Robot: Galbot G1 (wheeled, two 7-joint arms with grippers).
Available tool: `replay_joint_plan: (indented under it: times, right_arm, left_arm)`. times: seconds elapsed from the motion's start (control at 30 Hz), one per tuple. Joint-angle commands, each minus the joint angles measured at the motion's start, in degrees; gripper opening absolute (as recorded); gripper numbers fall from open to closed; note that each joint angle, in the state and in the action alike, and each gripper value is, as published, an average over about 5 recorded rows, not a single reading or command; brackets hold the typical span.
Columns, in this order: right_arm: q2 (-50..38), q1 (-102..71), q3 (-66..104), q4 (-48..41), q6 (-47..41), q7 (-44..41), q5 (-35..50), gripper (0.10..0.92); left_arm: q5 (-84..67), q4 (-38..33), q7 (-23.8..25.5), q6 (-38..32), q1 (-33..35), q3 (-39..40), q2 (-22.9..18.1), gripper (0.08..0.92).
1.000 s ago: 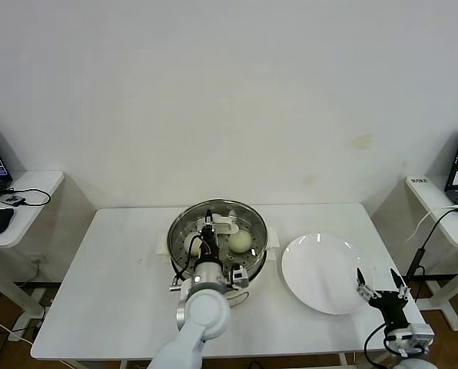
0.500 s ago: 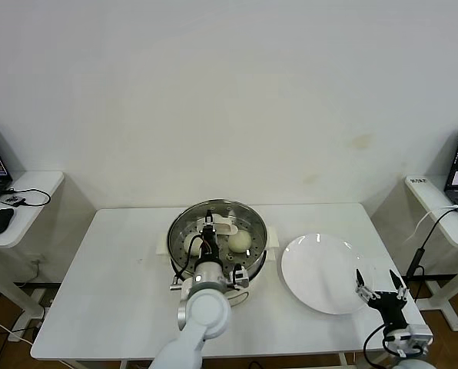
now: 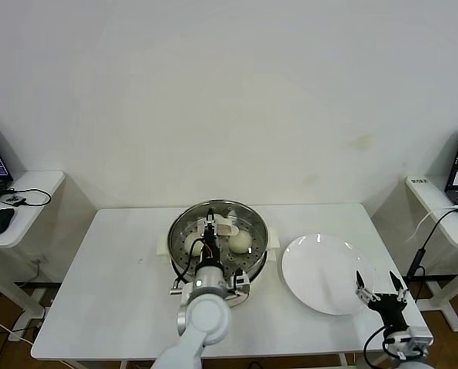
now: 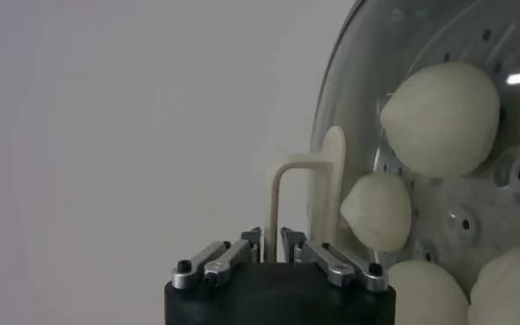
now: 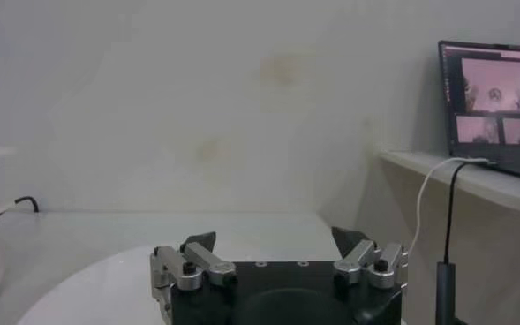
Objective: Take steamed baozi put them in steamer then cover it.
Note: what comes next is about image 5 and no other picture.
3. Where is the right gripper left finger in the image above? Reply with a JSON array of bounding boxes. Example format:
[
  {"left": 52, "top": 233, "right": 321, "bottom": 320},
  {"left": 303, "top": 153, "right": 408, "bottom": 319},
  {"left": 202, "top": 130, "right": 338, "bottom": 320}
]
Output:
[{"left": 149, "top": 231, "right": 237, "bottom": 292}]

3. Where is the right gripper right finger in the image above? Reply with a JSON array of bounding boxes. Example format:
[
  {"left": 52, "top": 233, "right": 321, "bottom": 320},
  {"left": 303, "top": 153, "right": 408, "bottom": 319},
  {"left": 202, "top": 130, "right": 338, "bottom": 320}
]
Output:
[{"left": 330, "top": 226, "right": 409, "bottom": 291}]

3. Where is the round white plate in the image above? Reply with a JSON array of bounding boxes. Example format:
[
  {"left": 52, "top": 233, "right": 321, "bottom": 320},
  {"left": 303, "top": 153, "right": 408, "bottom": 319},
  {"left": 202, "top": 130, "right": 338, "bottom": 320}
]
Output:
[{"left": 16, "top": 244, "right": 344, "bottom": 325}]

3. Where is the white laptop cable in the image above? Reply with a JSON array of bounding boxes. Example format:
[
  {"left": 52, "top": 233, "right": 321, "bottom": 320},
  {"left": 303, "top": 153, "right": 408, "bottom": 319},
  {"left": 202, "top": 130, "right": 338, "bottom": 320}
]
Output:
[{"left": 407, "top": 156, "right": 491, "bottom": 258}]

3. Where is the black cable with adapter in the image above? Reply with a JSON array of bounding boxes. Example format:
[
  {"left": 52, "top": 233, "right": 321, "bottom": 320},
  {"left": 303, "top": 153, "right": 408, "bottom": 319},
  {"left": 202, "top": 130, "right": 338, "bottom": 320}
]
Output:
[{"left": 434, "top": 161, "right": 499, "bottom": 325}]

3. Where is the black cooker power cord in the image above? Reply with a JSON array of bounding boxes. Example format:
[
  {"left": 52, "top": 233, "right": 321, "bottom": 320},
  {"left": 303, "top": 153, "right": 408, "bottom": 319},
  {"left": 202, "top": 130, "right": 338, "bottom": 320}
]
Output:
[{"left": 0, "top": 195, "right": 41, "bottom": 224}]

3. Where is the grey laptop showing camera views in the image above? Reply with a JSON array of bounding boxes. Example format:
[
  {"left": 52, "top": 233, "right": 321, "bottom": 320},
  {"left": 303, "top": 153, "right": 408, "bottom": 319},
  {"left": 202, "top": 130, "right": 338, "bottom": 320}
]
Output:
[{"left": 438, "top": 40, "right": 520, "bottom": 183}]

